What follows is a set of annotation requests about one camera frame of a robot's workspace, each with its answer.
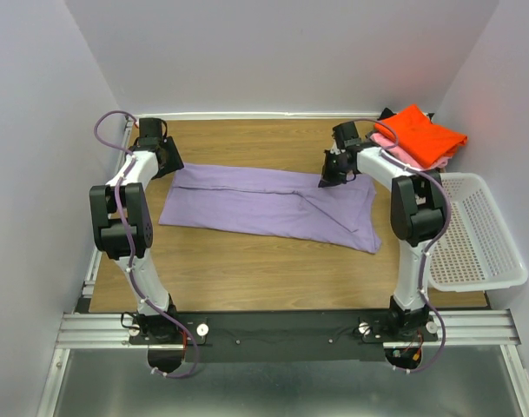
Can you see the dark grey folded t shirt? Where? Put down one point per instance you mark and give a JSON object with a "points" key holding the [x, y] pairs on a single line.
{"points": [[387, 113]]}

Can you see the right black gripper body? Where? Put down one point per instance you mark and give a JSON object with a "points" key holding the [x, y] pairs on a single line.
{"points": [[333, 174]]}

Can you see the aluminium frame rail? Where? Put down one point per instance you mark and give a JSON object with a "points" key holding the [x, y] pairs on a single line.
{"points": [[319, 328]]}

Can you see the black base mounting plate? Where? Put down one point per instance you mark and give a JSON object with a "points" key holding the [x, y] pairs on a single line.
{"points": [[174, 361]]}

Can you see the orange folded t shirt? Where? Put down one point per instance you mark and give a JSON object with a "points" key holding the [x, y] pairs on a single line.
{"points": [[424, 140]]}

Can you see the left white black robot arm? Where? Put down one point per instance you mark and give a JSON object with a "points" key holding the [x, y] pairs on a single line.
{"points": [[123, 229]]}

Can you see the pink folded t shirt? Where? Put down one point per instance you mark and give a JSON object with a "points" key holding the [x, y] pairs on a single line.
{"points": [[399, 153]]}

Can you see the white plastic laundry basket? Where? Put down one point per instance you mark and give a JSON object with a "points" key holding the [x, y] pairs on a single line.
{"points": [[477, 252]]}

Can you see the purple t shirt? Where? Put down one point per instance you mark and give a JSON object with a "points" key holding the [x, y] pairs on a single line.
{"points": [[273, 202]]}

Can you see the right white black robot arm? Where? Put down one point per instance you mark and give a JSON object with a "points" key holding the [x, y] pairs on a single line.
{"points": [[420, 213]]}

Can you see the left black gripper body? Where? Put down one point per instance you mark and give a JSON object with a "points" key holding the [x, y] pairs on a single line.
{"points": [[173, 158]]}

